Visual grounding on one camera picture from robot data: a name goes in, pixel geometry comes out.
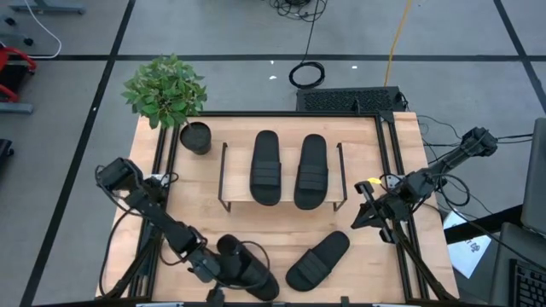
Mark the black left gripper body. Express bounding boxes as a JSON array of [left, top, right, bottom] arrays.
[[186, 241, 226, 306]]

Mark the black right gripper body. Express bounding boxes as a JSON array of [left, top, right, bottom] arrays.
[[354, 181, 410, 245]]

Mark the black rubber slide sandal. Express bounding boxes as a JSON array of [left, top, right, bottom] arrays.
[[249, 130, 283, 207], [285, 230, 351, 293], [216, 233, 282, 302], [293, 133, 329, 211]]

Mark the black desk edge bar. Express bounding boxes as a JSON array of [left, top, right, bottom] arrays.
[[443, 203, 524, 245]]

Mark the white paper sheet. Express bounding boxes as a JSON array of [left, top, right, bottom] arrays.
[[442, 210, 494, 281]]

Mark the black perforated computer case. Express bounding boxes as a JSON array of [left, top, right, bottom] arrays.
[[295, 85, 407, 114]]

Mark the black plant pot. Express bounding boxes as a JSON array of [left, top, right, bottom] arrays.
[[179, 121, 213, 156]]

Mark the grey desk top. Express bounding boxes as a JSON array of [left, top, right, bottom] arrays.
[[489, 221, 546, 307]]

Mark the grey laptop lid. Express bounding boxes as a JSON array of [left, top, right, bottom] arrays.
[[520, 117, 546, 238]]

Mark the black keyboard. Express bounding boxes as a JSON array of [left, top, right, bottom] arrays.
[[509, 258, 546, 307]]

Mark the green leafy plant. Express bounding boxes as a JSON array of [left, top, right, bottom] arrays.
[[120, 53, 209, 130]]

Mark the grey floor plate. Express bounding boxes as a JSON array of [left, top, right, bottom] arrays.
[[0, 101, 34, 114]]

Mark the grey table foot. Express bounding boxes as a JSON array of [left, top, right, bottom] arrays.
[[8, 0, 86, 14]]

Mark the wooden shelf with black frame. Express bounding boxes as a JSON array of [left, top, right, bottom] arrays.
[[218, 138, 349, 213]]

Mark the black arm base cable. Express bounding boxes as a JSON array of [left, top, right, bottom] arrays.
[[98, 198, 144, 298]]

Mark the thin black cable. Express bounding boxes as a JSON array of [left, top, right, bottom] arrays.
[[416, 113, 534, 148]]

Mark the coiled black floor cable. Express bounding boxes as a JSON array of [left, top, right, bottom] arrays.
[[288, 61, 327, 90]]

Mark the yellow cable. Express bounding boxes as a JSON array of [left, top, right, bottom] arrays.
[[383, 0, 415, 88]]

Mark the tangled black cable bundle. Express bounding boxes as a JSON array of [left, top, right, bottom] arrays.
[[269, 0, 329, 23]]

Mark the white floor cable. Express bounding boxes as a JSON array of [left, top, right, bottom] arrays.
[[23, 0, 63, 60]]

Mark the red metal chair frame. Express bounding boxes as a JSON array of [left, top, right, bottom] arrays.
[[0, 45, 38, 104]]

